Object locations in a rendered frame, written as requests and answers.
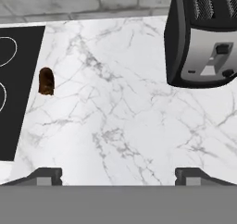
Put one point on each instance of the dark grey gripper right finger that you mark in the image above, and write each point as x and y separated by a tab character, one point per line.
191	175

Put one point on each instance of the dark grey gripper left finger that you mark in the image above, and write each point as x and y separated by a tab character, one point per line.
46	175

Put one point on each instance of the black hob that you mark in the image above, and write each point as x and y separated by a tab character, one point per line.
17	92

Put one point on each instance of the brown rounded food piece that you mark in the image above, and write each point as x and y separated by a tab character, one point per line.
46	81

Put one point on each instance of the black and silver toaster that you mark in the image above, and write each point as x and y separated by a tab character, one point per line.
203	39

